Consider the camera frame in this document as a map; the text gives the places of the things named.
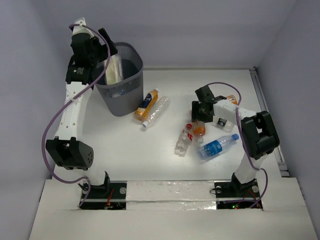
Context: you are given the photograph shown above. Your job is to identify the grey mesh waste bin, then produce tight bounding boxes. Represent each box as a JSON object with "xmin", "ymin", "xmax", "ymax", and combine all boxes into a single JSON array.
[{"xmin": 95, "ymin": 42, "xmax": 144, "ymax": 117}]

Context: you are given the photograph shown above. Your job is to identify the orange bottle blue white label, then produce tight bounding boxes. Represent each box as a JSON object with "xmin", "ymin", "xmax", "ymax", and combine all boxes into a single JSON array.
[{"xmin": 134, "ymin": 88, "xmax": 159, "ymax": 121}]

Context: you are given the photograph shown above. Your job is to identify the clear bottle yellow label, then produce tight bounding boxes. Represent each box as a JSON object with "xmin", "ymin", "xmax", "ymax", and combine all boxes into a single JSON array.
[{"xmin": 105, "ymin": 53, "xmax": 124, "ymax": 85}]

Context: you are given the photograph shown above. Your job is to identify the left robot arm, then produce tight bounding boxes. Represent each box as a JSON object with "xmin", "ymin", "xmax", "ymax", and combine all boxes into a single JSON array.
[{"xmin": 41, "ymin": 22, "xmax": 118, "ymax": 198}]

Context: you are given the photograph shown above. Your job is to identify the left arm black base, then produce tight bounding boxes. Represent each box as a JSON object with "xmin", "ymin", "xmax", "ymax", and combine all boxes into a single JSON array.
[{"xmin": 80, "ymin": 181, "xmax": 127, "ymax": 210}]

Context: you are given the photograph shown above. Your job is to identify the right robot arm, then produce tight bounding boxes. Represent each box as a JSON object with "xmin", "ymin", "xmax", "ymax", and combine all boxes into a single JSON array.
[{"xmin": 191, "ymin": 84, "xmax": 280, "ymax": 196}]

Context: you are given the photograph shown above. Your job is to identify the clear bottle black label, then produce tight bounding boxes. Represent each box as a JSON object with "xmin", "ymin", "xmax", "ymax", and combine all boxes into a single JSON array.
[{"xmin": 213, "ymin": 116, "xmax": 235, "ymax": 133}]

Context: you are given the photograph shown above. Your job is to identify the orange bottle white cap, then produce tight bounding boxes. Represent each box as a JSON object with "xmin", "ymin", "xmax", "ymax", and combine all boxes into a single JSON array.
[{"xmin": 192, "ymin": 120, "xmax": 206, "ymax": 145}]

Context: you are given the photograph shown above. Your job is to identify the silver foil tape strip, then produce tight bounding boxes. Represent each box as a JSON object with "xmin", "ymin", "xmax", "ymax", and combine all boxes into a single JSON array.
[{"xmin": 125, "ymin": 180, "xmax": 217, "ymax": 211}]

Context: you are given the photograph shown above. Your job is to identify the clear bottle blue label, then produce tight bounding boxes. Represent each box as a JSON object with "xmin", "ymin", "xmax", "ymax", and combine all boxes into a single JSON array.
[{"xmin": 111, "ymin": 89, "xmax": 127, "ymax": 98}]

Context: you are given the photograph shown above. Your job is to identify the clear ribbed plastic bottle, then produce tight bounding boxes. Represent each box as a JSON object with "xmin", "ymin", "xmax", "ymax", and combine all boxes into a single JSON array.
[{"xmin": 142, "ymin": 96, "xmax": 171, "ymax": 128}]

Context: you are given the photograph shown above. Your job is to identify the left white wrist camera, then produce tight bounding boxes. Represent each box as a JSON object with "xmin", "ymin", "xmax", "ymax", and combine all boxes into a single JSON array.
[{"xmin": 70, "ymin": 17, "xmax": 94, "ymax": 38}]

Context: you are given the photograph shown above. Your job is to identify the blue tinted water bottle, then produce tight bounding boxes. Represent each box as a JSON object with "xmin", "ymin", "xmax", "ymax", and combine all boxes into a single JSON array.
[{"xmin": 196, "ymin": 133, "xmax": 240, "ymax": 160}]

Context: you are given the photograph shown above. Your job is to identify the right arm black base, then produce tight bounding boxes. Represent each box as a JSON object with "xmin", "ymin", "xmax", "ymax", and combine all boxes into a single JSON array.
[{"xmin": 210, "ymin": 180, "xmax": 260, "ymax": 210}]

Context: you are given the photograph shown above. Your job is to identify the clear bottle red cap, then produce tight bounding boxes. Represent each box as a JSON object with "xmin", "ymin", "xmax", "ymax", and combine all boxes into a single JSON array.
[{"xmin": 175, "ymin": 123, "xmax": 194, "ymax": 156}]

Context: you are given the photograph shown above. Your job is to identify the small orange juice bottle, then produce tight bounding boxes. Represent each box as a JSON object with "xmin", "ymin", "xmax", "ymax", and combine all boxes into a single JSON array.
[{"xmin": 226, "ymin": 95, "xmax": 238, "ymax": 105}]

